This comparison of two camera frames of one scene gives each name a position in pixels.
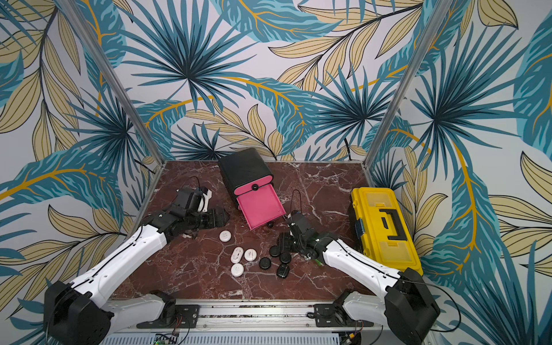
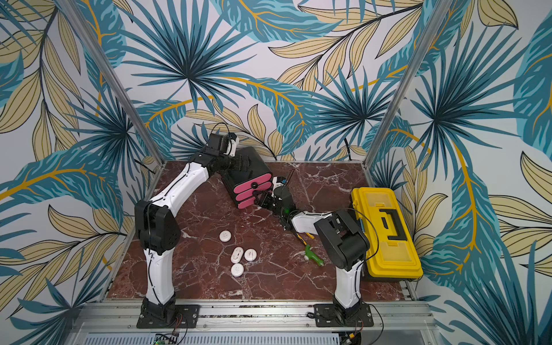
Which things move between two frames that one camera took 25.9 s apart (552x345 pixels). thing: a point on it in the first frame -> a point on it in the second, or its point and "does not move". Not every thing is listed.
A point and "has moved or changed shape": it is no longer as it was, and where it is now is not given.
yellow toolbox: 382,228 does not move
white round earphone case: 250,254 does not move
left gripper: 213,221 -> 238,163
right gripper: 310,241 -> 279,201
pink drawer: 254,185 does not move
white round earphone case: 237,269 does not move
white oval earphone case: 236,254 does not move
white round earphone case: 225,236 does not move
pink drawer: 261,207 has moved or changed shape
